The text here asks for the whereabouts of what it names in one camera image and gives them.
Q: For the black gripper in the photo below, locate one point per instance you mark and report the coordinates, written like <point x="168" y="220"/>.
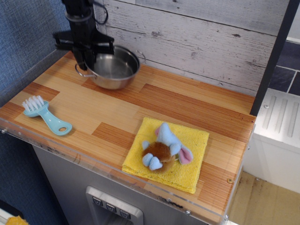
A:
<point x="83" y="36"/>

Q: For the stainless steel pan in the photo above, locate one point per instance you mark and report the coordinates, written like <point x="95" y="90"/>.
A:
<point x="113" y="71"/>

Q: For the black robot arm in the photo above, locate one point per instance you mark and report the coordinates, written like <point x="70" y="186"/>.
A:
<point x="82" y="9"/>

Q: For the light blue dish brush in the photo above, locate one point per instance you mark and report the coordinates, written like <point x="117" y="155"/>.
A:
<point x="36" y="106"/>

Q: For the blue and brown plush toy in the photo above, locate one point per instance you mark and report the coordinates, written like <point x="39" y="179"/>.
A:
<point x="160" y="155"/>

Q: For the silver button control panel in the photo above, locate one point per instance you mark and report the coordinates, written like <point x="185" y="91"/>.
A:
<point x="108" y="210"/>

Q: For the yellow folded cloth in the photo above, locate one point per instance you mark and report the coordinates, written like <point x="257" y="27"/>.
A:
<point x="181" y="177"/>

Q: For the yellow object bottom left corner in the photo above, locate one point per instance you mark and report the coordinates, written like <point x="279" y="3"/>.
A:
<point x="13" y="221"/>

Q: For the white ridged side cabinet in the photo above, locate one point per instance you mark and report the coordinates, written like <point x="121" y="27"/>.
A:
<point x="274" y="148"/>

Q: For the dark right vertical post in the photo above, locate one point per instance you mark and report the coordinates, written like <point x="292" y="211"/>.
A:
<point x="276" y="51"/>

